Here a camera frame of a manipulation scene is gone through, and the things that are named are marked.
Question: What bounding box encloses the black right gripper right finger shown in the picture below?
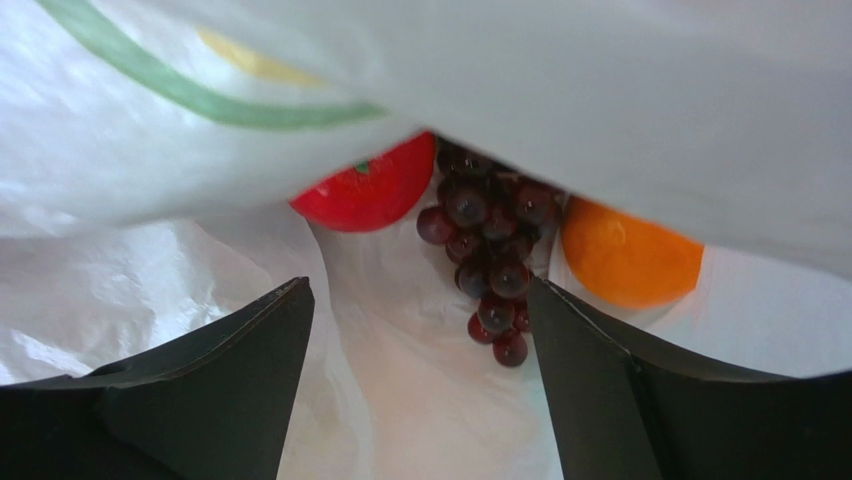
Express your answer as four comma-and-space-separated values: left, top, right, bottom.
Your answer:
528, 279, 851, 479

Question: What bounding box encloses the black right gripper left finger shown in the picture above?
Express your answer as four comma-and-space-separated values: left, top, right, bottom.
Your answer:
1, 277, 315, 479

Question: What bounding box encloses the fake orange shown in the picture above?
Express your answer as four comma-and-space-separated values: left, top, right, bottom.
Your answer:
560, 196, 705, 310

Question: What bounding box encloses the dark purple grape bunch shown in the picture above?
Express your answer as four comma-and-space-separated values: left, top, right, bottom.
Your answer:
416, 138, 567, 368

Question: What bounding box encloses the red fake apple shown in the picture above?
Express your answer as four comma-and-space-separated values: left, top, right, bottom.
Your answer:
289, 132, 436, 233

